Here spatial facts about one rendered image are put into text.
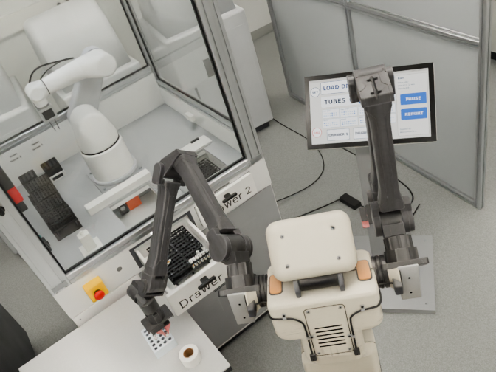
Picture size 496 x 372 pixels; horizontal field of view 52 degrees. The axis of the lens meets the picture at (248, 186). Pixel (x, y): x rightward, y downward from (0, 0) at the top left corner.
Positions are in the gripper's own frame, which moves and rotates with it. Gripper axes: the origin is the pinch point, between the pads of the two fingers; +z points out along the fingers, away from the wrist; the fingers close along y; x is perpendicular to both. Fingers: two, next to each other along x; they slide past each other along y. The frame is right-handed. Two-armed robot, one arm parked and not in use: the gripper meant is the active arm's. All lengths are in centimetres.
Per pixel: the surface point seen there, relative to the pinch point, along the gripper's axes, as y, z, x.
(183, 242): -25.2, -8.5, -25.0
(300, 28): -203, 10, -168
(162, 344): 3.1, 1.6, 2.1
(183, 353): -0.8, 1.3, 11.0
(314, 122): -98, -24, -24
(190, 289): -15.0, -8.2, -2.4
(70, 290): 19.7, -10.4, -36.3
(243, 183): -62, -9, -34
